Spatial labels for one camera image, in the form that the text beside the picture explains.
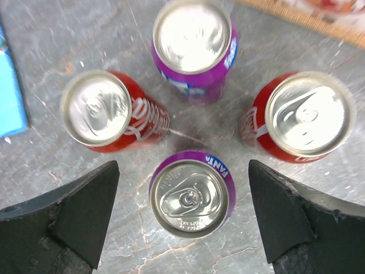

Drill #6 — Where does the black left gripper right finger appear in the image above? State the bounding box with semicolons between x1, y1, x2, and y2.
248;160;364;273

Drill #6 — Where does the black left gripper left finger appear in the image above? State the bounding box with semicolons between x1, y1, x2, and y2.
1;160;119;273

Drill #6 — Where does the red Coke can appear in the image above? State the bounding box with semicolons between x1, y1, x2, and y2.
60;70;171;153
238;71;356;164

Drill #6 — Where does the purple Fanta can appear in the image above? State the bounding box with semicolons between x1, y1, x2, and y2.
149;149;236;239
151;1;239;105

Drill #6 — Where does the canvas bag with cat print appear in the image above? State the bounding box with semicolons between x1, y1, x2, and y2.
241;0;364;49

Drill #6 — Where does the blue patterned cloth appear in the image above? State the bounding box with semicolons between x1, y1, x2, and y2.
0;30;29;138

